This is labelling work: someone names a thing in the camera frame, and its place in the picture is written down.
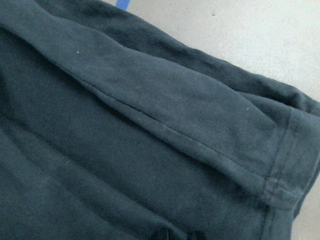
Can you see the black graphic t-shirt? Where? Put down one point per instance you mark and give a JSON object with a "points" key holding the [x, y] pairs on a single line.
{"points": [[110, 129]]}

